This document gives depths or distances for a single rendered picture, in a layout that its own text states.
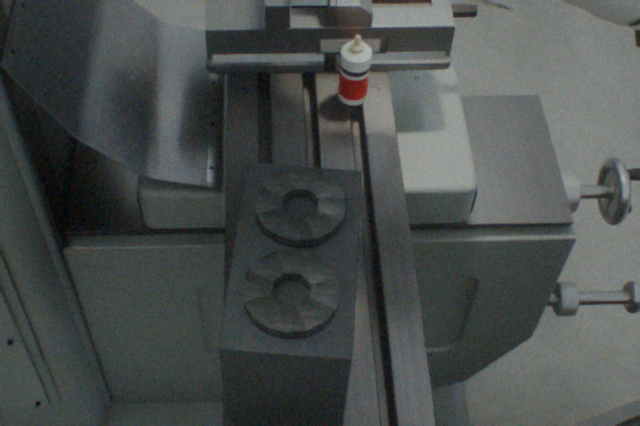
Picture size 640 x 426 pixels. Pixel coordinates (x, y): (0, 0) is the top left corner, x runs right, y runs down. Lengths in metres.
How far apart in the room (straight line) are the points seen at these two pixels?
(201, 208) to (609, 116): 1.64
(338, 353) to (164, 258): 0.64
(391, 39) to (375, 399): 0.53
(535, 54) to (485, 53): 0.15
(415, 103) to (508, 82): 1.33
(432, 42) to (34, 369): 0.84
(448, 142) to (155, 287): 0.52
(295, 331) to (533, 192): 0.73
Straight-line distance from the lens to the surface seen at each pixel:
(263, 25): 1.26
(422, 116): 1.40
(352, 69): 1.20
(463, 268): 1.47
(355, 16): 1.25
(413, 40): 1.29
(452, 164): 1.35
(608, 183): 1.65
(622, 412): 1.71
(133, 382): 1.77
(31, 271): 1.38
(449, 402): 1.87
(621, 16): 1.18
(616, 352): 2.25
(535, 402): 2.13
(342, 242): 0.88
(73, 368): 1.63
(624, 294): 1.65
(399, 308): 1.06
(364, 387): 1.01
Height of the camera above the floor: 1.86
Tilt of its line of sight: 53 degrees down
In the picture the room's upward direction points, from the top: 3 degrees clockwise
